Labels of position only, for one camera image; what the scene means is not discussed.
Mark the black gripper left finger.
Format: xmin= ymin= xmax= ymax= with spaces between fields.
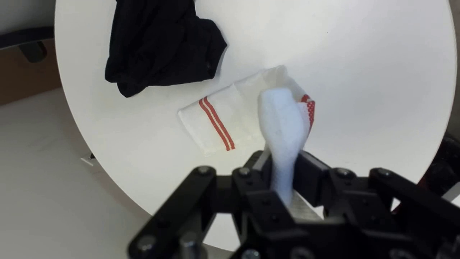
xmin=127 ymin=151 xmax=300 ymax=259

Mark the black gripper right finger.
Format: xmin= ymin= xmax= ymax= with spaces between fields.
xmin=295 ymin=151 xmax=460 ymax=259

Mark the red striped white towel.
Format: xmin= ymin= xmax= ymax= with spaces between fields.
xmin=177 ymin=65 xmax=320 ymax=219

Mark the black crumpled cloth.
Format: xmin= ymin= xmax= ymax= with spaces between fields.
xmin=104 ymin=0 xmax=231 ymax=100

